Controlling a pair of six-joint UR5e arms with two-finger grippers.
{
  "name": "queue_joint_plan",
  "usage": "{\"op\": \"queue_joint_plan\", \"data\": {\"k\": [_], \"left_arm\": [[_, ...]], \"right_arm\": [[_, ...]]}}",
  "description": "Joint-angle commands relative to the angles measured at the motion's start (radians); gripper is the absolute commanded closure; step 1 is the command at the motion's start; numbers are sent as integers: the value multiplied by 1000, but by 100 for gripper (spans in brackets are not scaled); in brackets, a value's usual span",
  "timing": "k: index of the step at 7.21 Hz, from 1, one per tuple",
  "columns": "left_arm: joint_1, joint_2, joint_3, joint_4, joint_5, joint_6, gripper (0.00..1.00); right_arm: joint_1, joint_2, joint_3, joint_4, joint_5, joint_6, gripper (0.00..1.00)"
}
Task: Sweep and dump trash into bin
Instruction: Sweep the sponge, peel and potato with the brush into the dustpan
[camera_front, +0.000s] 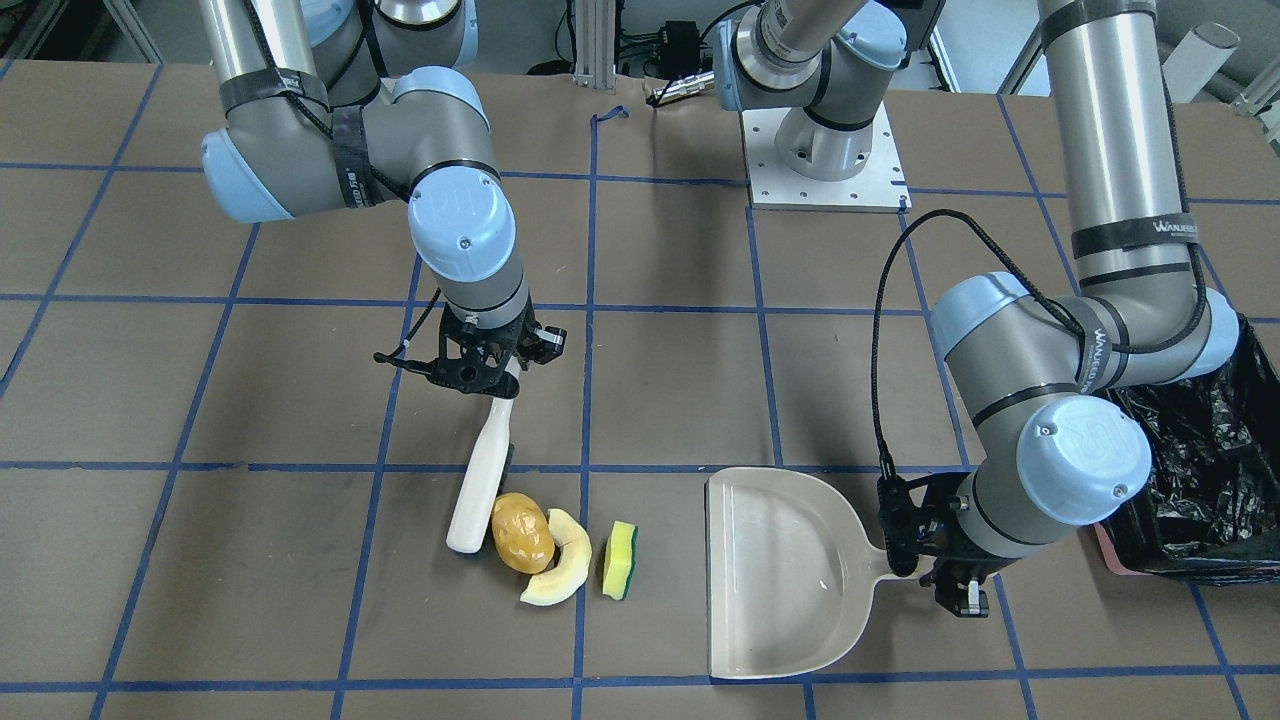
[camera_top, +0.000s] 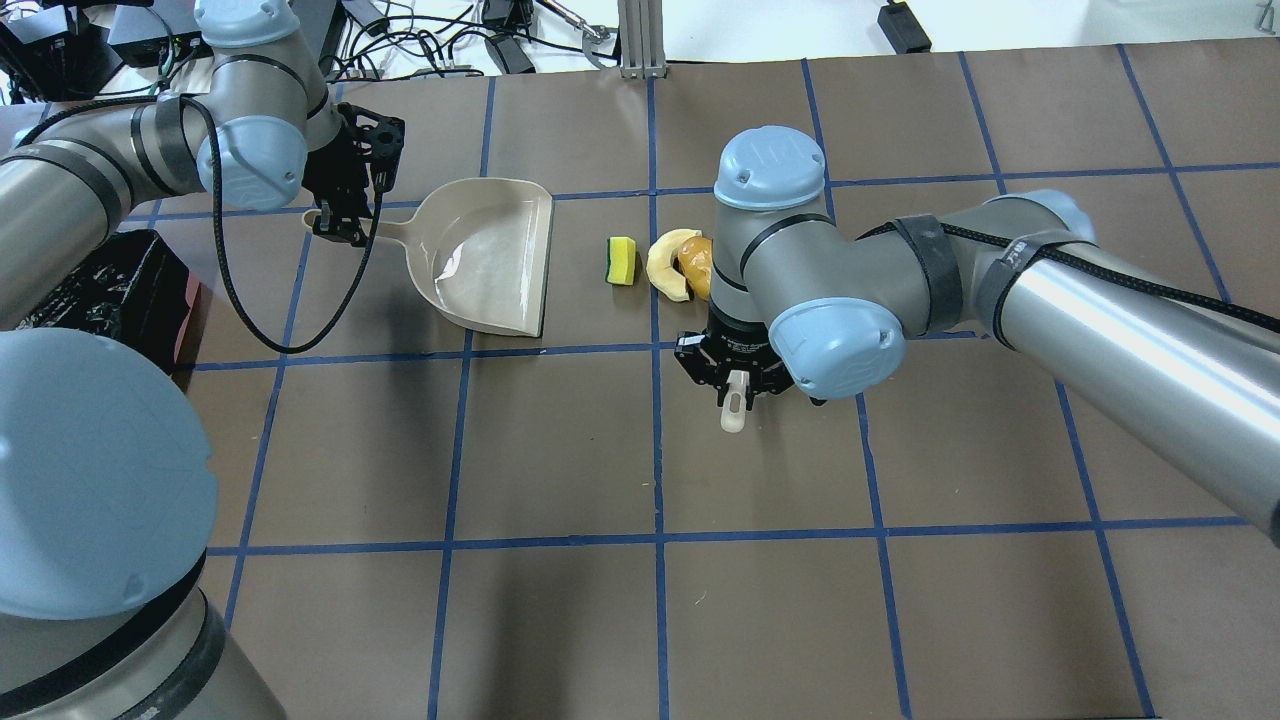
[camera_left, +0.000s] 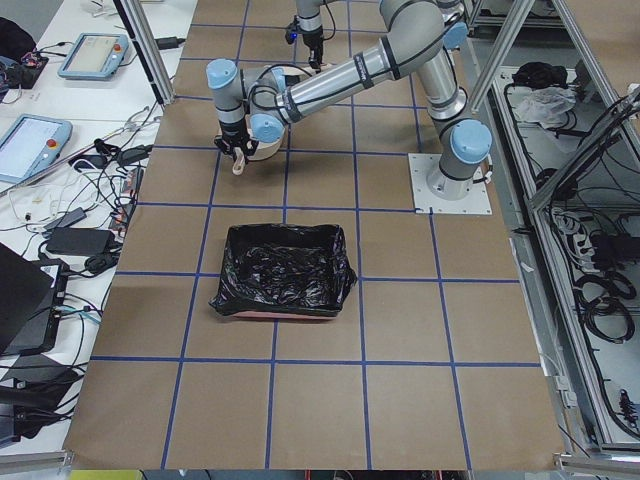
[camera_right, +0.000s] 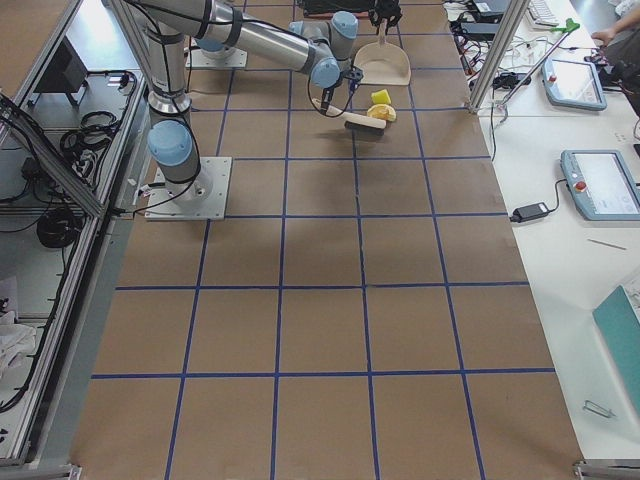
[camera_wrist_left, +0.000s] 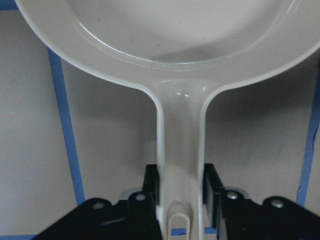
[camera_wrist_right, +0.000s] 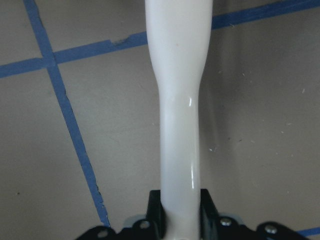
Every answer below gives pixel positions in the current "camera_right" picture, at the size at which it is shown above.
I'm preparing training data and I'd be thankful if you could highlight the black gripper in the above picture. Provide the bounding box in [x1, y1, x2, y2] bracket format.
[320, 74, 343, 115]
[372, 0, 402, 24]

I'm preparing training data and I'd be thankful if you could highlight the beige hand brush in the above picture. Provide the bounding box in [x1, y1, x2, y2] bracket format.
[311, 98, 387, 137]

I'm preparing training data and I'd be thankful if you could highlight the yellow green sponge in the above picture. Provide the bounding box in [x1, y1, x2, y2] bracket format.
[371, 89, 392, 105]

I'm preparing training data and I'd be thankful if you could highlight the pale yellow peel piece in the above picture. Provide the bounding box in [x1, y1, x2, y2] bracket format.
[367, 104, 397, 122]

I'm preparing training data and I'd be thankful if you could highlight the beige plastic dustpan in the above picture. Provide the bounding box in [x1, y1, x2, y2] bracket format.
[354, 19, 411, 86]

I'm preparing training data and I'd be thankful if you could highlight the yellow potato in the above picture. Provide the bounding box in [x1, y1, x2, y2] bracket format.
[367, 104, 389, 121]

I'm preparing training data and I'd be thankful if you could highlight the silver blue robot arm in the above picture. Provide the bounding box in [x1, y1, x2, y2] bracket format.
[126, 1, 362, 203]

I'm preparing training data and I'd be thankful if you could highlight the black lined pink bin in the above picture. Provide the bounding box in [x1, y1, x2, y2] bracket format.
[296, 0, 376, 16]

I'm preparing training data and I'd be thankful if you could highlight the black power adapter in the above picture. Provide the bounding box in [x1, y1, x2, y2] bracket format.
[459, 22, 500, 42]

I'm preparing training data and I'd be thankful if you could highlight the grabber reach tool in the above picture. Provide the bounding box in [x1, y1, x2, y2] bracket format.
[492, 17, 580, 126]

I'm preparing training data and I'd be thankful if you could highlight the upper blue teach pendant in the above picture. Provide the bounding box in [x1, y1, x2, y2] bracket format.
[541, 58, 607, 111]

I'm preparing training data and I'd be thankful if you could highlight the blue teach pendant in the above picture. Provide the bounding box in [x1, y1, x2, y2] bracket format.
[560, 150, 639, 222]
[541, 58, 607, 111]

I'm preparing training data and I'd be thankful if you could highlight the small black power brick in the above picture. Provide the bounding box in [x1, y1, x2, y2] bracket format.
[509, 202, 550, 223]

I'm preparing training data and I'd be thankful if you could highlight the lower blue teach pendant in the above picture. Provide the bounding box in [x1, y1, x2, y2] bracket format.
[560, 150, 639, 222]

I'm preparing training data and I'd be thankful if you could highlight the green notebook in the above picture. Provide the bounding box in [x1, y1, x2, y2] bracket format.
[593, 286, 639, 368]

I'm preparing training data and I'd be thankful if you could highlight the white crumpled cloth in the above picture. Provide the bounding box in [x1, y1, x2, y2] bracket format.
[0, 277, 39, 386]

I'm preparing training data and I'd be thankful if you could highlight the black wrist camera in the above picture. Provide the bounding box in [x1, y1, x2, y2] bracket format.
[344, 65, 363, 93]

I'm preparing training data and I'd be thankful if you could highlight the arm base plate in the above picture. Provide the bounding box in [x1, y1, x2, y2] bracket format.
[144, 157, 233, 221]
[185, 47, 248, 70]

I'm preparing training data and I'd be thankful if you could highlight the aluminium frame post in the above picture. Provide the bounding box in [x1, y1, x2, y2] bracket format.
[467, 0, 528, 113]

